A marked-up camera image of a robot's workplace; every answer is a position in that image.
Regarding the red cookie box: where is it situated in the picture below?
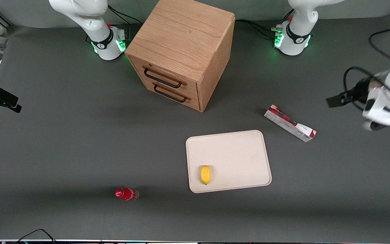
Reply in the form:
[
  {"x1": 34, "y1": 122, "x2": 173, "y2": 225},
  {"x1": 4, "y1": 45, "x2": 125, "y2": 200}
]
[{"x1": 263, "y1": 104, "x2": 317, "y2": 143}]

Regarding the beige plastic tray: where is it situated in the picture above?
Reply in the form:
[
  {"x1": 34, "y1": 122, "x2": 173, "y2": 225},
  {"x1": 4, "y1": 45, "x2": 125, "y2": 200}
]
[{"x1": 185, "y1": 130, "x2": 273, "y2": 194}]

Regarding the yellow lemon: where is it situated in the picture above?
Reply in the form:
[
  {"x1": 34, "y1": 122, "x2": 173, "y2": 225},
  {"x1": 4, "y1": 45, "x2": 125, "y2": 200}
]
[{"x1": 200, "y1": 165, "x2": 211, "y2": 186}]

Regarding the wooden drawer front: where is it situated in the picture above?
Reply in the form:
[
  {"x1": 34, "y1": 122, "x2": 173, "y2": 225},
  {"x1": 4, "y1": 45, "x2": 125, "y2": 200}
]
[
  {"x1": 128, "y1": 56, "x2": 199, "y2": 101},
  {"x1": 136, "y1": 74, "x2": 200, "y2": 111}
]

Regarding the wooden drawer cabinet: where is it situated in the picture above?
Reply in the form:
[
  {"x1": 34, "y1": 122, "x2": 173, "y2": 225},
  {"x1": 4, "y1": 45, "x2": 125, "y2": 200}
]
[{"x1": 124, "y1": 0, "x2": 236, "y2": 113}]

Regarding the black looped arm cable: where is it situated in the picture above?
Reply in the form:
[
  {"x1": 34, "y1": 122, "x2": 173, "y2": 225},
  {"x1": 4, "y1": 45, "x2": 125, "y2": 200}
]
[{"x1": 343, "y1": 66, "x2": 390, "y2": 113}]

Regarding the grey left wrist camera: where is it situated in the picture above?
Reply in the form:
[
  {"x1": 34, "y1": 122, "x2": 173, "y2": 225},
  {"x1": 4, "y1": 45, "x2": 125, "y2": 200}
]
[{"x1": 363, "y1": 114, "x2": 390, "y2": 131}]

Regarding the black thin arm cable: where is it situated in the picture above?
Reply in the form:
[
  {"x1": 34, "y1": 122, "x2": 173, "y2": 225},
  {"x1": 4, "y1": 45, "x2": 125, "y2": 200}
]
[{"x1": 368, "y1": 26, "x2": 390, "y2": 62}]

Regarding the black base power cable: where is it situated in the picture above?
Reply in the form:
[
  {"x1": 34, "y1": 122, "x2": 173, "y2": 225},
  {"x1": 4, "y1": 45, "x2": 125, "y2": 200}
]
[
  {"x1": 107, "y1": 4, "x2": 144, "y2": 40},
  {"x1": 235, "y1": 19, "x2": 279, "y2": 39}
]

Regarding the black cable at table edge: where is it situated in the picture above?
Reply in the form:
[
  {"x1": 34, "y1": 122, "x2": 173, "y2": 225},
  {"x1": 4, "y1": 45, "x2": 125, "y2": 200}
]
[{"x1": 12, "y1": 228, "x2": 57, "y2": 244}]

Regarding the black metal drawer handle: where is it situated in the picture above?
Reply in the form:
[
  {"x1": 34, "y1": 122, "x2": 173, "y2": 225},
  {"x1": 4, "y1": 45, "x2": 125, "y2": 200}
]
[
  {"x1": 144, "y1": 67, "x2": 183, "y2": 89},
  {"x1": 153, "y1": 84, "x2": 188, "y2": 103}
]

